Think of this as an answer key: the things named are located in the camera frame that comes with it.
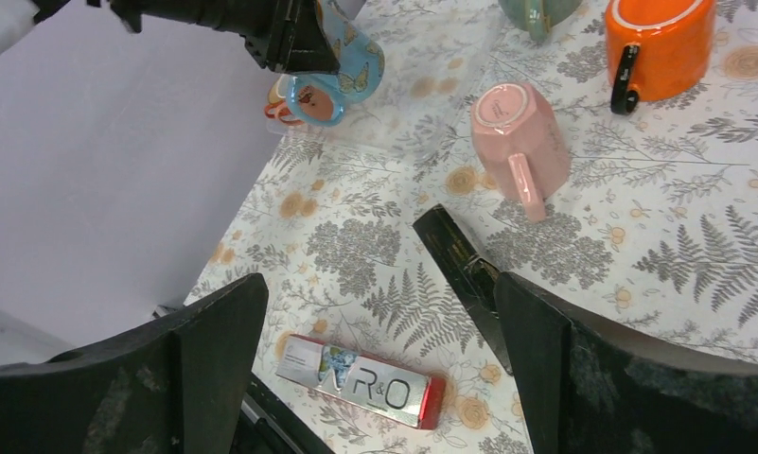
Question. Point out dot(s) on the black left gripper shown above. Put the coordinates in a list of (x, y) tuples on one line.
[(285, 36)]

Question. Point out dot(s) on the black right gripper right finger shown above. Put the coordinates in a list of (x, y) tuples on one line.
[(588, 384)]

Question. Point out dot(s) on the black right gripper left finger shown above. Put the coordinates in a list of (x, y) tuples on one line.
[(100, 398)]

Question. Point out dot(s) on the green ceramic mug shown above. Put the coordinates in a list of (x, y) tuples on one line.
[(538, 16)]

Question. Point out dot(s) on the light pink mug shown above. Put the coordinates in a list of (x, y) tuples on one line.
[(516, 137)]

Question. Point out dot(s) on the large orange mug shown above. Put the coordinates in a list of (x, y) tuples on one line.
[(656, 49)]

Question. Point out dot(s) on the small orange cup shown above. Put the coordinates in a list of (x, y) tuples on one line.
[(280, 112)]

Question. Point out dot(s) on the black rectangular box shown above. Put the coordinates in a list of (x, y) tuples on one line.
[(471, 277)]

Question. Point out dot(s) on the silver red stapler box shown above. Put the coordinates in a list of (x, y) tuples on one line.
[(371, 383)]

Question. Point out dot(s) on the floral tablecloth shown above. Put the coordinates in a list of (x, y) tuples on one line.
[(656, 228)]

